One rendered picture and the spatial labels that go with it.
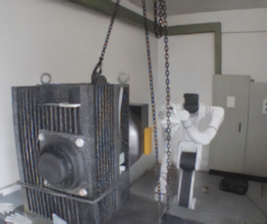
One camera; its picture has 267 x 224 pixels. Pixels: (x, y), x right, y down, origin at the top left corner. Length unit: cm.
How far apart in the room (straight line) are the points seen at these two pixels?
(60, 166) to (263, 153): 335
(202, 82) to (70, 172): 338
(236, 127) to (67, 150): 316
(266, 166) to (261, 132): 56
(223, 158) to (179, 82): 156
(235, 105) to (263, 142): 75
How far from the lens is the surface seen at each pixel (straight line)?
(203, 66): 408
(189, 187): 202
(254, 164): 393
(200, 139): 153
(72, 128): 99
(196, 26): 411
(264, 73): 395
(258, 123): 376
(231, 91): 374
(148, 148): 136
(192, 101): 186
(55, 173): 100
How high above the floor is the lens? 162
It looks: 8 degrees down
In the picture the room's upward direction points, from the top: straight up
